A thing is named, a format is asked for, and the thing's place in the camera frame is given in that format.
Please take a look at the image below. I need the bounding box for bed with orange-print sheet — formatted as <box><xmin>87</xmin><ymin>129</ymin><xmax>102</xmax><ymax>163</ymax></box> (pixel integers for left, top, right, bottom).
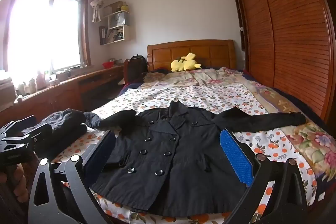
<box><xmin>51</xmin><ymin>82</ymin><xmax>318</xmax><ymax>224</ymax></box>

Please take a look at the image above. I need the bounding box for pink bottle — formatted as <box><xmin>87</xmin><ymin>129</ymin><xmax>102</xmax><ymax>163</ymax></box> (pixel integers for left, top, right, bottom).
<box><xmin>36</xmin><ymin>70</ymin><xmax>46</xmax><ymax>90</ymax></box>

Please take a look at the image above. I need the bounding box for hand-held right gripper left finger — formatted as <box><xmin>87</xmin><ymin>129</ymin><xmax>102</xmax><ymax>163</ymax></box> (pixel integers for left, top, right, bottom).
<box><xmin>28</xmin><ymin>130</ymin><xmax>116</xmax><ymax>224</ymax></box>

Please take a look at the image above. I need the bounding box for window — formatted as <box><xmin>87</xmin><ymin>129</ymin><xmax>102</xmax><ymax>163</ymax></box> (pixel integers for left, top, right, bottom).
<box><xmin>0</xmin><ymin>0</ymin><xmax>91</xmax><ymax>83</ymax></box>

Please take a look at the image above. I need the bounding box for wooden slatted wardrobe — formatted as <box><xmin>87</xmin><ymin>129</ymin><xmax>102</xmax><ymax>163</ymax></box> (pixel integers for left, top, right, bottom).
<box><xmin>228</xmin><ymin>0</ymin><xmax>336</xmax><ymax>125</ymax></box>

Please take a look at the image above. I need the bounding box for black double-breasted coat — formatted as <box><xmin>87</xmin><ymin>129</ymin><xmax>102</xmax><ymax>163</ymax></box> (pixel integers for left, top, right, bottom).
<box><xmin>91</xmin><ymin>101</ymin><xmax>306</xmax><ymax>218</ymax></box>

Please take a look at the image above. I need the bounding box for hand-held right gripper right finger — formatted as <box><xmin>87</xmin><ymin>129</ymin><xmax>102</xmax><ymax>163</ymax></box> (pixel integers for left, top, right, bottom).
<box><xmin>219</xmin><ymin>129</ymin><xmax>307</xmax><ymax>224</ymax></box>

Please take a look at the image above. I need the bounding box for folded black garment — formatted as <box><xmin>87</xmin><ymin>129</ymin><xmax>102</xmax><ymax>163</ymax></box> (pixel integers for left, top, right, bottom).
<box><xmin>34</xmin><ymin>123</ymin><xmax>88</xmax><ymax>160</ymax></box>

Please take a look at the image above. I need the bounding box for white wall shelf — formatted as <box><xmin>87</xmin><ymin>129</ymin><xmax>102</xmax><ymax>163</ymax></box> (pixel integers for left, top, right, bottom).
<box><xmin>99</xmin><ymin>1</ymin><xmax>137</xmax><ymax>45</ymax></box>

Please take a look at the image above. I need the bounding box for yellow plush toy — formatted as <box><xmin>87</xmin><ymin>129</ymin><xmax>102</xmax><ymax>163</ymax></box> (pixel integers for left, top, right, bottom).
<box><xmin>171</xmin><ymin>52</ymin><xmax>203</xmax><ymax>73</ymax></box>

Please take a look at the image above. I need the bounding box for knotted white curtain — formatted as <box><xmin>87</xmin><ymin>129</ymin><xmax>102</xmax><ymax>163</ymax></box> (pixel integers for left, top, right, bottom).
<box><xmin>90</xmin><ymin>0</ymin><xmax>111</xmax><ymax>23</ymax></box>

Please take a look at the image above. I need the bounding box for person's left hand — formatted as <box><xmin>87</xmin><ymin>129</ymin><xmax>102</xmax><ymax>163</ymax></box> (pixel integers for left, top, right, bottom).
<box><xmin>0</xmin><ymin>164</ymin><xmax>29</xmax><ymax>203</ymax></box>

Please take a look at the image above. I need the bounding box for black backpack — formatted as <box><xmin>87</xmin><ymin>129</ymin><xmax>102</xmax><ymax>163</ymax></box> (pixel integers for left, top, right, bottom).
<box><xmin>128</xmin><ymin>55</ymin><xmax>148</xmax><ymax>82</ymax></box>

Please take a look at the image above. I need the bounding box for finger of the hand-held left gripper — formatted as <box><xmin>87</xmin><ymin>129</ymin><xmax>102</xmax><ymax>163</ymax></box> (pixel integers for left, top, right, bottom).
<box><xmin>0</xmin><ymin>132</ymin><xmax>53</xmax><ymax>156</ymax></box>
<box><xmin>0</xmin><ymin>115</ymin><xmax>52</xmax><ymax>136</ymax></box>

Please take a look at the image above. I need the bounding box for long wooden desk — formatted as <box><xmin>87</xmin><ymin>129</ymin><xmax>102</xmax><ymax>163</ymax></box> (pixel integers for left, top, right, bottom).
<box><xmin>0</xmin><ymin>65</ymin><xmax>125</xmax><ymax>126</ymax></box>

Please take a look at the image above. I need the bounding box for wooden bed headboard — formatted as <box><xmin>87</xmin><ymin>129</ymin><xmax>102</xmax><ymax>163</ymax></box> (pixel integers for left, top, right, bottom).
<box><xmin>147</xmin><ymin>39</ymin><xmax>237</xmax><ymax>71</ymax></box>

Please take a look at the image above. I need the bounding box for white paper bag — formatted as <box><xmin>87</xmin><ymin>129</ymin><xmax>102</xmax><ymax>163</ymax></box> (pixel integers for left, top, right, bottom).
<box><xmin>109</xmin><ymin>13</ymin><xmax>127</xmax><ymax>29</ymax></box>

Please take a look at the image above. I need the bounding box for folded dark grey garment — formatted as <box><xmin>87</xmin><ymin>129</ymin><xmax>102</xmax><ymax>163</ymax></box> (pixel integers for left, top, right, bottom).
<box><xmin>22</xmin><ymin>109</ymin><xmax>102</xmax><ymax>135</ymax></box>

